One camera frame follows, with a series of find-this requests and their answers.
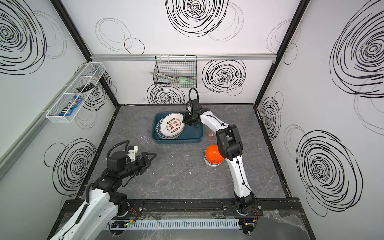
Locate black wire basket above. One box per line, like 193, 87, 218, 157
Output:
152, 55, 198, 88

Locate blue candy packet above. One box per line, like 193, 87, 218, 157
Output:
59, 97, 83, 116

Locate green rim plate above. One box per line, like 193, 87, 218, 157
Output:
155, 118, 183, 140

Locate orange bowl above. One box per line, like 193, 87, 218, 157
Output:
204, 145, 224, 165

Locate clear glass cup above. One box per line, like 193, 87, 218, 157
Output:
140, 136, 150, 145

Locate green item in basket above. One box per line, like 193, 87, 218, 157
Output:
178, 76, 196, 87

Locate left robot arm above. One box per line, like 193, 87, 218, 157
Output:
51, 141, 157, 240

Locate white slotted cable duct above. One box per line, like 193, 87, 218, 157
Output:
104, 219, 241, 231

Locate white plate red symbols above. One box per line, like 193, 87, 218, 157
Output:
159, 113, 185, 137

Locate black mounting rail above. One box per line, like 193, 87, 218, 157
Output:
59, 197, 304, 217

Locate teal plastic bin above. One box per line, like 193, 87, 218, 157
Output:
151, 112, 204, 144

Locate pink transparent cup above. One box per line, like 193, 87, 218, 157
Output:
207, 129, 216, 142

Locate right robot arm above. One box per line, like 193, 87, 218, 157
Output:
184, 99, 258, 216

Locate white wire shelf basket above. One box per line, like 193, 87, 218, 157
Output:
46, 63, 106, 124

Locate metal tongs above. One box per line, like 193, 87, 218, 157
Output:
150, 72, 180, 83

